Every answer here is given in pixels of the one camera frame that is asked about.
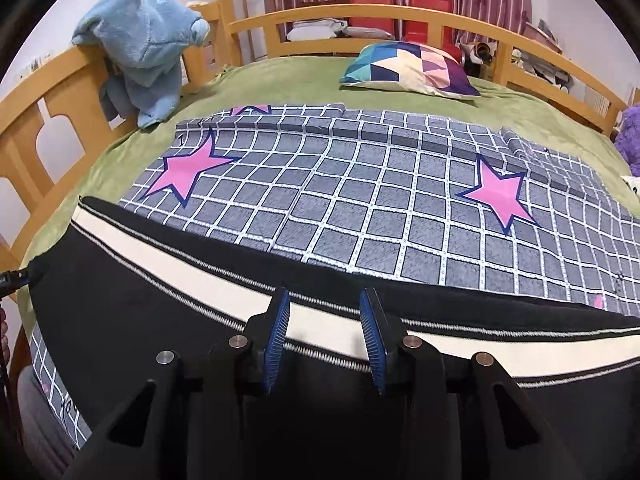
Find white folded bedding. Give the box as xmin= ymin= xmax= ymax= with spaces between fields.
xmin=287 ymin=18 xmax=351 ymax=42

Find wooden bed frame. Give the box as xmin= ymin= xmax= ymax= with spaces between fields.
xmin=0 ymin=0 xmax=630 ymax=386

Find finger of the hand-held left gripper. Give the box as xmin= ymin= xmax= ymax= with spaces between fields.
xmin=0 ymin=270 xmax=31 ymax=298

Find wooden pole rack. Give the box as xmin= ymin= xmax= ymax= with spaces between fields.
xmin=239 ymin=0 xmax=271 ymax=63

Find purple plush toy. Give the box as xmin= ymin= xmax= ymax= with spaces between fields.
xmin=614 ymin=104 xmax=640 ymax=177

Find red chair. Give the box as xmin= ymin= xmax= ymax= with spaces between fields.
xmin=404 ymin=0 xmax=463 ymax=61
xmin=347 ymin=0 xmax=396 ymax=40

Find blue plush elephant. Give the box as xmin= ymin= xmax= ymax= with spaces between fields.
xmin=71 ymin=0 xmax=211 ymax=132

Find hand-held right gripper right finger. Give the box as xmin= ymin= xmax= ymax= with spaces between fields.
xmin=359 ymin=288 xmax=576 ymax=480

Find grey cloth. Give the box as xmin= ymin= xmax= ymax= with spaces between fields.
xmin=17 ymin=367 xmax=83 ymax=480

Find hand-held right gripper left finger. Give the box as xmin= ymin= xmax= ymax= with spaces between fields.
xmin=64 ymin=287 xmax=292 ymax=480

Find grey checked blanket with stars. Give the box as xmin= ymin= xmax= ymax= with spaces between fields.
xmin=30 ymin=103 xmax=640 ymax=453

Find green bed sheet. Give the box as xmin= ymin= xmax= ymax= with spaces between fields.
xmin=17 ymin=55 xmax=640 ymax=301

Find white radiator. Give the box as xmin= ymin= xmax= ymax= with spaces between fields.
xmin=584 ymin=84 xmax=612 ymax=117

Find colourful geometric pillow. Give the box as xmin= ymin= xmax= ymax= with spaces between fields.
xmin=340 ymin=41 xmax=482 ymax=99

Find black pants with cream stripe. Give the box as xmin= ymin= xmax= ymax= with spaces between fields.
xmin=27 ymin=196 xmax=640 ymax=480

